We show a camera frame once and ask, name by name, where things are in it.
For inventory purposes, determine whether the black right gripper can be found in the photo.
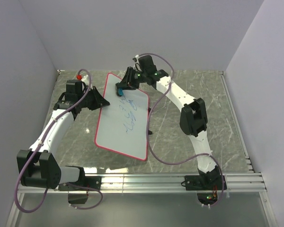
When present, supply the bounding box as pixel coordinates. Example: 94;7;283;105
116;67;147;91

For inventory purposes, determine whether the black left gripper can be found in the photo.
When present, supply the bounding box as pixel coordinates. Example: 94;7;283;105
79;86;110;111

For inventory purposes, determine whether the blue whiteboard eraser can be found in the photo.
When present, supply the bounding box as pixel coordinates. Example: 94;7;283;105
117;88;124;97

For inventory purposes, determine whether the pink framed whiteboard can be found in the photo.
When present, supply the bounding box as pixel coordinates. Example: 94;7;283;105
94;73;149;161

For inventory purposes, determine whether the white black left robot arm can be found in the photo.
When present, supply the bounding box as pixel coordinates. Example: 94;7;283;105
16;78;110;192

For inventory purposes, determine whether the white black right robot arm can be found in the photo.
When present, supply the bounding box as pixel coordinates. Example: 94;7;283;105
115;53;226;192

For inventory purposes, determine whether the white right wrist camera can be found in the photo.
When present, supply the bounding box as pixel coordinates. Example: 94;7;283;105
133;54;142;71

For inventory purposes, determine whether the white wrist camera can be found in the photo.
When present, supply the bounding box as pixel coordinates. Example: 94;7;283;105
76;74;90;85
133;54;142;71

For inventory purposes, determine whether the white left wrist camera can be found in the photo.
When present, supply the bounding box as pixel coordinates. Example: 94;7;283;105
76;74;90;85

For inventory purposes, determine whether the aluminium side rail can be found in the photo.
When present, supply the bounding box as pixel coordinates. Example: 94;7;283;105
219;71;255;173

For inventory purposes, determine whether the aluminium mounting rail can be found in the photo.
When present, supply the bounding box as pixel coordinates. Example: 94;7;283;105
5;172;267;227

